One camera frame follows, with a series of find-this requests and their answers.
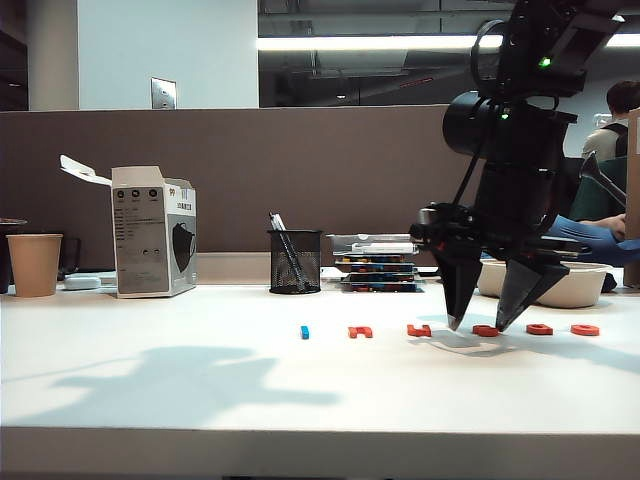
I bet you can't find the black pen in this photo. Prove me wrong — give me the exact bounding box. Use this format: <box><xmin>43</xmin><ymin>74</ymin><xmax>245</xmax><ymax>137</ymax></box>
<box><xmin>268</xmin><ymin>211</ymin><xmax>311</xmax><ymax>291</ymax></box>

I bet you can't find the beige pulp tray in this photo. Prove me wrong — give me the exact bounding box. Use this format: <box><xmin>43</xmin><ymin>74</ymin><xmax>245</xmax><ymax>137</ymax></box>
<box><xmin>477</xmin><ymin>259</ymin><xmax>614</xmax><ymax>309</ymax></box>

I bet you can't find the person in green shirt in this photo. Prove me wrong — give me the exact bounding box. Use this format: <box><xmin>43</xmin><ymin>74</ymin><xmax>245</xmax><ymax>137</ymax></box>
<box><xmin>569</xmin><ymin>157</ymin><xmax>629</xmax><ymax>229</ymax></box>

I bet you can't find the white earbuds case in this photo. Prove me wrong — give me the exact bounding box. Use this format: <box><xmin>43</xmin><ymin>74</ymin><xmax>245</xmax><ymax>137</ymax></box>
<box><xmin>63</xmin><ymin>273</ymin><xmax>103</xmax><ymax>291</ymax></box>

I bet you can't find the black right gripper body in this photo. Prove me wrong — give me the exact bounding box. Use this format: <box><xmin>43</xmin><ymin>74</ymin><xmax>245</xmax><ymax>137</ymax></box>
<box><xmin>409</xmin><ymin>202</ymin><xmax>592</xmax><ymax>267</ymax></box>

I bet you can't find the white face mask box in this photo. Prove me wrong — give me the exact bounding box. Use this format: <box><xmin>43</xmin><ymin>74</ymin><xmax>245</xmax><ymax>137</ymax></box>
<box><xmin>58</xmin><ymin>154</ymin><xmax>198</xmax><ymax>300</ymax></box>

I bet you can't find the brown desk partition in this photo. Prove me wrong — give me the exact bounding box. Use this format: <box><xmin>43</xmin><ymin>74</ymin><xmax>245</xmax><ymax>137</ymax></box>
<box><xmin>0</xmin><ymin>103</ymin><xmax>481</xmax><ymax>271</ymax></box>

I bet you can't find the metal wall switch plate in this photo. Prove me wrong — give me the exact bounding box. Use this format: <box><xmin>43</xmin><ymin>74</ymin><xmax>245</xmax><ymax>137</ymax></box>
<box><xmin>150</xmin><ymin>76</ymin><xmax>178</xmax><ymax>111</ymax></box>

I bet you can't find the grey metal bracket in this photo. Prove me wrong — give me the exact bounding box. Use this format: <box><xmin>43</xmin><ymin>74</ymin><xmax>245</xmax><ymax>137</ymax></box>
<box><xmin>579</xmin><ymin>151</ymin><xmax>629</xmax><ymax>206</ymax></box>

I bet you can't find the brown paper cup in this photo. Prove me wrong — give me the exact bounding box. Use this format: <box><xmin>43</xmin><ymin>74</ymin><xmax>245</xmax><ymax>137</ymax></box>
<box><xmin>5</xmin><ymin>233</ymin><xmax>65</xmax><ymax>299</ymax></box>

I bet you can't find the ceiling light strip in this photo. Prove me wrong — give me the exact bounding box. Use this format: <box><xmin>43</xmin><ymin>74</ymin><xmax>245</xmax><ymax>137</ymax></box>
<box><xmin>257</xmin><ymin>33</ymin><xmax>640</xmax><ymax>51</ymax></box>

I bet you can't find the person in beige shirt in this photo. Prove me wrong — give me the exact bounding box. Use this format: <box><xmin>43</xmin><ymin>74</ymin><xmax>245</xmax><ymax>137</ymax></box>
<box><xmin>581</xmin><ymin>79</ymin><xmax>640</xmax><ymax>161</ymax></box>

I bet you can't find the brown cardboard box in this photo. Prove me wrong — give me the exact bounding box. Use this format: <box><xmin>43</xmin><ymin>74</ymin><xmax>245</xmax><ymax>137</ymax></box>
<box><xmin>622</xmin><ymin>108</ymin><xmax>640</xmax><ymax>290</ymax></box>

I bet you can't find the black mesh pen holder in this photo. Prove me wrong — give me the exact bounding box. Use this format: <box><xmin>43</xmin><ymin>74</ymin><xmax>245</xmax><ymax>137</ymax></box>
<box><xmin>266</xmin><ymin>229</ymin><xmax>323</xmax><ymax>295</ymax></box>

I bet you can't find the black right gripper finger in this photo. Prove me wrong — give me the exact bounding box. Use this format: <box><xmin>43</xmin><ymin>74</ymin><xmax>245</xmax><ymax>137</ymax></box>
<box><xmin>432</xmin><ymin>247</ymin><xmax>484</xmax><ymax>332</ymax></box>
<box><xmin>494</xmin><ymin>257</ymin><xmax>571</xmax><ymax>333</ymax></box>

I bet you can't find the grey desk cable rail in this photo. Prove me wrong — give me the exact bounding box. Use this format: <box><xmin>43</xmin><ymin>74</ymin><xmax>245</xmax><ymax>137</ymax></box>
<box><xmin>194</xmin><ymin>252</ymin><xmax>274</xmax><ymax>287</ymax></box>

